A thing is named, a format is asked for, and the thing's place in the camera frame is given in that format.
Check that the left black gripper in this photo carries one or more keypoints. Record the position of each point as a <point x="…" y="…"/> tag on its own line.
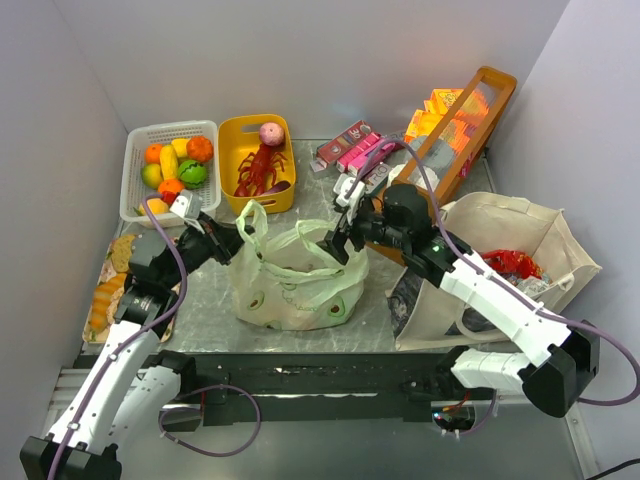
<point x="220" y="241"/>

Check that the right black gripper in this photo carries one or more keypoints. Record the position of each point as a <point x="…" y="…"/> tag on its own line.
<point x="350" y="232"/>

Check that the light green plastic bag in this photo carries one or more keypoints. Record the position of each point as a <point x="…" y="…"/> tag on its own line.
<point x="287" y="282"/>

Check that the wooden snack tray box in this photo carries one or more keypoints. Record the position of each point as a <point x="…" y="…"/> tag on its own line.
<point x="503" y="85"/>

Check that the large red snack bag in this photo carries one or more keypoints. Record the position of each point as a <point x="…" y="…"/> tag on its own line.
<point x="512" y="263"/>

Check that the beige canvas tote bag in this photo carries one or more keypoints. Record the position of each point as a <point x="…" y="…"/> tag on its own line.
<point x="529" y="245"/>

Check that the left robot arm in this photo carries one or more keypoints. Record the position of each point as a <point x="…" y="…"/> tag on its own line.
<point x="115" y="340"/>

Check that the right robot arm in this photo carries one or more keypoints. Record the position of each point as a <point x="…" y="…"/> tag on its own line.
<point x="490" y="300"/>

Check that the yellow toy mango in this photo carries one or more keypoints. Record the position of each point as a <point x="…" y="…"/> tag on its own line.
<point x="155" y="205"/>

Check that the toy orange fruit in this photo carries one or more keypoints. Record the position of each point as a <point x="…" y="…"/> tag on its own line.
<point x="171" y="187"/>

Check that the red toy lobster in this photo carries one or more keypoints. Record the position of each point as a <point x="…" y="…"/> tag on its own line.
<point x="260" y="169"/>

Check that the pink box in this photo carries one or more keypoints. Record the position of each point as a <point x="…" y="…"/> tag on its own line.
<point x="354" y="160"/>

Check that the white black box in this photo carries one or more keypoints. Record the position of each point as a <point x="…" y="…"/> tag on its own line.
<point x="380" y="177"/>

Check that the yellow plastic bin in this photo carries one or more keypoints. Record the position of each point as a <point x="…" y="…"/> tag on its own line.
<point x="243" y="131"/>

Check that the yellow toy corn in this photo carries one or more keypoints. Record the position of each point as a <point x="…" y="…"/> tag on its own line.
<point x="169" y="163"/>

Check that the dark red box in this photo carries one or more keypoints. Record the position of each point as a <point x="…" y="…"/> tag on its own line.
<point x="330" y="152"/>

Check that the orange toy pumpkin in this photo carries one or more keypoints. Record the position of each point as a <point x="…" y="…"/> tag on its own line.
<point x="200" y="149"/>

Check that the toy bread slice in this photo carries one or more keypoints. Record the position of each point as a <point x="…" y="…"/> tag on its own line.
<point x="121" y="252"/>

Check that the white plastic fruit basket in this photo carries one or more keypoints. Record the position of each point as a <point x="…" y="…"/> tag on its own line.
<point x="142" y="172"/>

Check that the floral bread tray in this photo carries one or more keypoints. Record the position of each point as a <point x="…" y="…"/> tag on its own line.
<point x="105" y="301"/>

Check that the pink toy onion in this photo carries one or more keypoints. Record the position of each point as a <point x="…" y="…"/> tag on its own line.
<point x="271" y="134"/>

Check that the orange cracker boxes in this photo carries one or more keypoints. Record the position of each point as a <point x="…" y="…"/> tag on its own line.
<point x="458" y="131"/>

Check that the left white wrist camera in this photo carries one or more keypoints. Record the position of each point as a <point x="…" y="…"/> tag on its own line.
<point x="187" y="206"/>

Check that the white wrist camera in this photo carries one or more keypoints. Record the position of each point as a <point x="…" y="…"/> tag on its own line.
<point x="349" y="192"/>
<point x="187" y="206"/>

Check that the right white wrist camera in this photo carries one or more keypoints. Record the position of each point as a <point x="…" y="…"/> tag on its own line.
<point x="349" y="192"/>

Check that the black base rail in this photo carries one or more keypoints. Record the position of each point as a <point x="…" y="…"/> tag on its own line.
<point x="240" y="387"/>

